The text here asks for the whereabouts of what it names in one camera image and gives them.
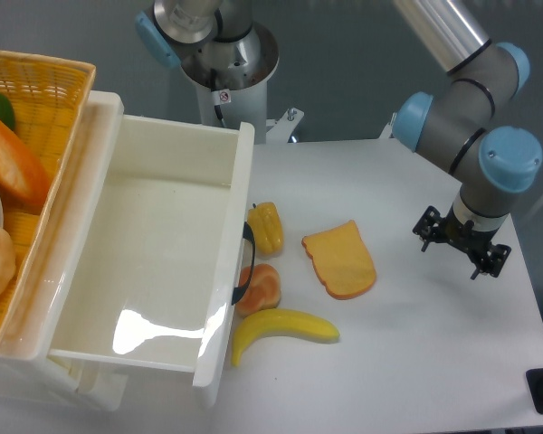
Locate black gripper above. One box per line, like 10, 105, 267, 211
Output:
413, 206, 511, 280

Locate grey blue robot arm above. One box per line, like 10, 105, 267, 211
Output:
392, 1, 543, 278

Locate yellow toy bell pepper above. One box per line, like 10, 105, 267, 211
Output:
247, 202, 284, 256

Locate white open plastic drawer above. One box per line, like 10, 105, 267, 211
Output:
49, 116, 254, 408

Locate black drawer handle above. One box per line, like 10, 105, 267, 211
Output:
231, 221, 257, 307

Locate yellow toy banana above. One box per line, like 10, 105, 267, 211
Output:
231, 308, 340, 367

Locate yellow woven basket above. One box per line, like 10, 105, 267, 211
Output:
0, 51, 96, 344

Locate orange toy baguette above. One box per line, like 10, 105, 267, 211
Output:
0, 120, 51, 208

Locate robot base with white pedestal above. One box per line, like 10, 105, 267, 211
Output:
135, 0, 304, 144

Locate orange toy bread roll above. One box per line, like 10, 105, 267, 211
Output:
235, 263, 281, 317

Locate white drawer cabinet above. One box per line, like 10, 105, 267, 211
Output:
0, 91, 127, 411

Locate orange toy bread slice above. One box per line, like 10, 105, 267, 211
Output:
301, 220, 376, 300

